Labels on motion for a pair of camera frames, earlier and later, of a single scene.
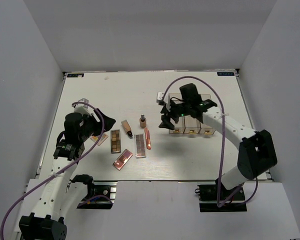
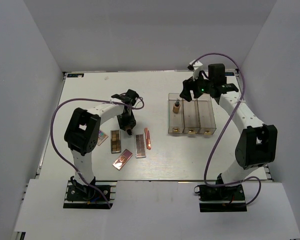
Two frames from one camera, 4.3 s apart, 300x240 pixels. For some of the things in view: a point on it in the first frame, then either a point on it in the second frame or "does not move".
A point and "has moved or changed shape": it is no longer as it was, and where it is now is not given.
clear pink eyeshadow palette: x=140 y=146 does not move
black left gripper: x=99 y=125 -> x=131 y=122
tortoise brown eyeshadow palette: x=115 y=141 does not move
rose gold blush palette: x=121 y=162 does not move
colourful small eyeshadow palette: x=103 y=137 does not move
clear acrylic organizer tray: x=188 y=124 does not move
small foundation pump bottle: x=142 y=121 has moved or changed shape
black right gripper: x=166 y=118 -> x=189 y=85
